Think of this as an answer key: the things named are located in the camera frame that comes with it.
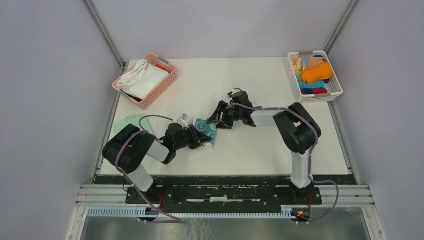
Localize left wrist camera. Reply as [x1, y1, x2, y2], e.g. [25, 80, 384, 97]
[174, 113, 189, 128]

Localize mint green folded towel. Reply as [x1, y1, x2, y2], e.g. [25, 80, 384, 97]
[113, 114, 155, 135]

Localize white cloth in basket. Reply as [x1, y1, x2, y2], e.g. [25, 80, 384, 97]
[116, 59, 169, 99]

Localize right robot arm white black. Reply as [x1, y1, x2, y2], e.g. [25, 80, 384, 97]
[207, 91, 322, 204]

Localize red item in basket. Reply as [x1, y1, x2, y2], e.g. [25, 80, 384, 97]
[155, 63, 169, 72]

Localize yellow rolled towel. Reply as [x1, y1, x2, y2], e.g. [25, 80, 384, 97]
[292, 64, 302, 75]

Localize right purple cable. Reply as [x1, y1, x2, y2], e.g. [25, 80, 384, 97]
[226, 87, 340, 225]

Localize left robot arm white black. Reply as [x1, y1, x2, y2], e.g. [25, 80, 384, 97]
[102, 123, 213, 204]

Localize bright orange towel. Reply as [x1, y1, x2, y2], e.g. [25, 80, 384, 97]
[300, 62, 333, 84]

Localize white slotted cable duct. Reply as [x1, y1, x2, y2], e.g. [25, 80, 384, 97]
[87, 206, 295, 220]

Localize light blue rolled towel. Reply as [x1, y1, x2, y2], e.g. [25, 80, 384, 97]
[299, 80, 326, 89]

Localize white plastic basket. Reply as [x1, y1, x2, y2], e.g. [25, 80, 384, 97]
[286, 51, 343, 103]

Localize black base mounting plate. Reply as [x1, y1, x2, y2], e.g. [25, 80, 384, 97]
[94, 174, 323, 215]

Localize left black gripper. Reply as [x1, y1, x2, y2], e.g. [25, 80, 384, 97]
[174, 123, 213, 151]

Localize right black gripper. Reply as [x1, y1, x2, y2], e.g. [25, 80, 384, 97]
[206, 100, 243, 130]

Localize red blue rolled towel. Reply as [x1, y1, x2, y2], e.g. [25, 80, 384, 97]
[300, 87, 328, 95]

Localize patterned white blue towel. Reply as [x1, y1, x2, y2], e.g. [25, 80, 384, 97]
[192, 118, 217, 149]

